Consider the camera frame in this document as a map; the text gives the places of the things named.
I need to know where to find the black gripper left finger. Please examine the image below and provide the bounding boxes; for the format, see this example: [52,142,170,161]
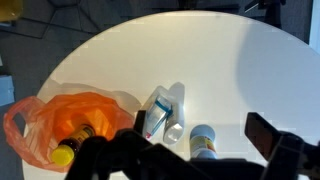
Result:
[132,109,148,135]

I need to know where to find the small white-capped vitamin bottle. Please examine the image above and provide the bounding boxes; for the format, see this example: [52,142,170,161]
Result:
[189,123,219,160]

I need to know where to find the light blue box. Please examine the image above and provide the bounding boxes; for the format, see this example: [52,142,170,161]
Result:
[0,74,16,108]

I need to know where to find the dark bottle with yellow cap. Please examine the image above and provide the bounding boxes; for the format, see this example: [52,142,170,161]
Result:
[50,123,97,167]

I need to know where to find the orange plastic bag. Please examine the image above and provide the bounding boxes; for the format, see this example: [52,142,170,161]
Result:
[3,91,136,174]

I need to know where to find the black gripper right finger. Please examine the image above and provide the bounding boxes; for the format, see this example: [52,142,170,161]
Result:
[243,111,305,168]

